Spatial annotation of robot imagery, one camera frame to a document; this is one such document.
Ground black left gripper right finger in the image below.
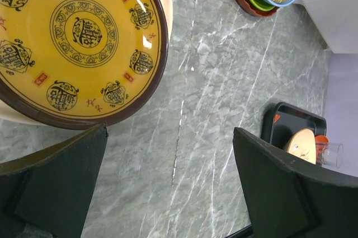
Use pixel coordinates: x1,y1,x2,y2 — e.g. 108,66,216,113
233,128,357,237

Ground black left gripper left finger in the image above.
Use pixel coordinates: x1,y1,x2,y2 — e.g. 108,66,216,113
1,125,108,237

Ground yellow black patterned plate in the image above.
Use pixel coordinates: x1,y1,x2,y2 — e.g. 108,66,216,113
1,0,168,129

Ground cream plate with branch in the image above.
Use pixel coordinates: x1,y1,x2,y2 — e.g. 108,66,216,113
1,0,173,129

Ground white plastic bin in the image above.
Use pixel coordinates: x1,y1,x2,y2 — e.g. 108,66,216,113
302,0,357,54

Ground beige bird plate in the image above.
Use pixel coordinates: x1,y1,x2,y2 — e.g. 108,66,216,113
284,128,317,165

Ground clear glass cup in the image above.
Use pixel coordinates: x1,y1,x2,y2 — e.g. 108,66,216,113
319,142,344,169

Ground black tray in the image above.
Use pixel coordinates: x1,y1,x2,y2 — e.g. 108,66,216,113
261,102,327,149

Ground orange plastic fork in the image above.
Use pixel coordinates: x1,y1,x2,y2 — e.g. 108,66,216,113
274,114,281,123

